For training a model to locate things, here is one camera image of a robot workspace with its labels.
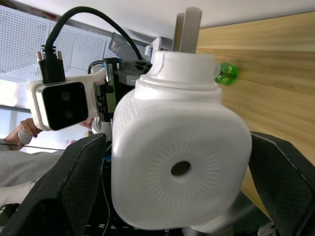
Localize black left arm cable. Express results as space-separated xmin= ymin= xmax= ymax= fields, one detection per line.
xmin=36 ymin=6 xmax=143 ymax=84

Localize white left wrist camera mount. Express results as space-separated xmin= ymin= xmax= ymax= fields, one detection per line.
xmin=26 ymin=71 xmax=110 ymax=131

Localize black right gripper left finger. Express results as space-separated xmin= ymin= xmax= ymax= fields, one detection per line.
xmin=0 ymin=134 xmax=111 ymax=236

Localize person grey trousers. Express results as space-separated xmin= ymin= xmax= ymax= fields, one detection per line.
xmin=0 ymin=147 xmax=66 ymax=189

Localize white round knob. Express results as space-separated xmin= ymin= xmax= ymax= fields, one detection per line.
xmin=19 ymin=129 xmax=33 ymax=145

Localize bystander bare hand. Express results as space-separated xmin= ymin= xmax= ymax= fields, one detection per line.
xmin=4 ymin=118 xmax=44 ymax=148

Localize white perforated panel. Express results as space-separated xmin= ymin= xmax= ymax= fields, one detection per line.
xmin=0 ymin=4 xmax=52 ymax=82
xmin=50 ymin=23 xmax=110 ymax=77

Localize white mosquito repellent heater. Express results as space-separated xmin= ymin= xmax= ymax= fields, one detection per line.
xmin=110 ymin=6 xmax=253 ymax=231

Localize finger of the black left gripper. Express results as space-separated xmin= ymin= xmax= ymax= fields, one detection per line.
xmin=115 ymin=73 xmax=143 ymax=87
xmin=119 ymin=60 xmax=153 ymax=74

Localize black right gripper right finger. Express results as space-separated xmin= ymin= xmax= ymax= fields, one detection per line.
xmin=248 ymin=131 xmax=315 ymax=236

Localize green liquid bottle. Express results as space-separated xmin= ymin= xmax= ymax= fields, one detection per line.
xmin=214 ymin=62 xmax=240 ymax=86

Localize grey mesh strip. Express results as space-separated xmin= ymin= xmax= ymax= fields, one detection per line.
xmin=108 ymin=31 xmax=139 ymax=60

